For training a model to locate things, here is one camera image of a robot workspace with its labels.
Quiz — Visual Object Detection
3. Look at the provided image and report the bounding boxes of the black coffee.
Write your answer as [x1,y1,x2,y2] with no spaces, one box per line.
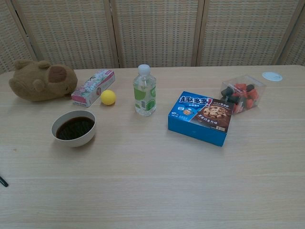
[56,116,95,140]

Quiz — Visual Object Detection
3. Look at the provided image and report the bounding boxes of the white bowl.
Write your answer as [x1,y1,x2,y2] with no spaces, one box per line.
[51,110,97,147]

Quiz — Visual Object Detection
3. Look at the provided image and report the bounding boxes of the clear bottle green label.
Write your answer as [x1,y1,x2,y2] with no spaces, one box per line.
[132,64,157,117]

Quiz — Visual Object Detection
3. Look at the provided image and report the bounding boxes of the blue cookie box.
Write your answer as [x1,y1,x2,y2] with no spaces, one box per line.
[167,91,234,147]

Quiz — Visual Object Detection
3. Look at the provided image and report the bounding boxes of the yellow ball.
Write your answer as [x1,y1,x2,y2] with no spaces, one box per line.
[100,90,117,105]

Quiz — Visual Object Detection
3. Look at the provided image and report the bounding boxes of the pink floral carton box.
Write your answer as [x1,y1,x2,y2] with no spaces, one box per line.
[71,69,116,108]

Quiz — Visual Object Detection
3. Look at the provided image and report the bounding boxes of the woven bamboo folding screen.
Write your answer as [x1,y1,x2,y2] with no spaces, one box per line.
[0,0,305,74]

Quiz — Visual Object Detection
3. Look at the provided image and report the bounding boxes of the clear box red black pieces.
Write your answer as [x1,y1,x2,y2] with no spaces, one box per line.
[220,74,267,116]

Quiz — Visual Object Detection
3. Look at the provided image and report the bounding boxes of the brown capybara plush toy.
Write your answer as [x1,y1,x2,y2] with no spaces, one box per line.
[9,59,78,102]

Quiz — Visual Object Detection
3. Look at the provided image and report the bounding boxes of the white round disc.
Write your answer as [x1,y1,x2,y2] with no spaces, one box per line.
[262,71,283,82]

